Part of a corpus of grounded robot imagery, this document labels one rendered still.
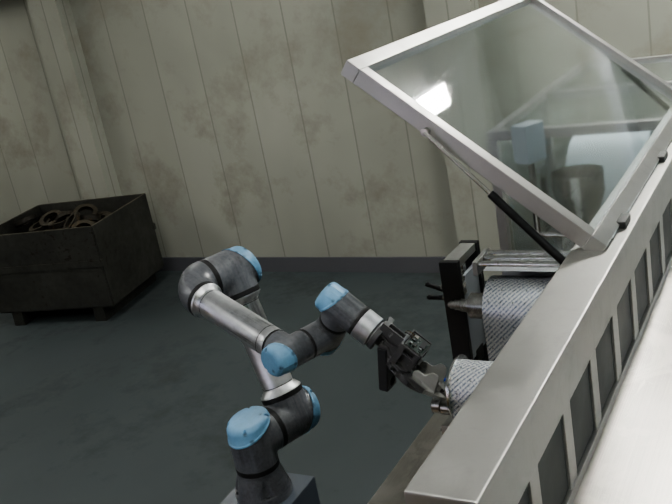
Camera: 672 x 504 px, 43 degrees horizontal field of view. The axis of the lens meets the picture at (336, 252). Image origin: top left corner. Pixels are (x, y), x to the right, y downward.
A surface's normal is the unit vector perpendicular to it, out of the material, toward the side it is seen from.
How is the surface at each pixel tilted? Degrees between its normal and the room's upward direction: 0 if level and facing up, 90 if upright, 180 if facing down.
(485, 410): 0
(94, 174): 90
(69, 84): 90
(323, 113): 90
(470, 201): 90
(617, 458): 0
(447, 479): 0
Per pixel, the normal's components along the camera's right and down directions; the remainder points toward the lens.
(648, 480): -0.18, -0.93
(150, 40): -0.45, 0.37
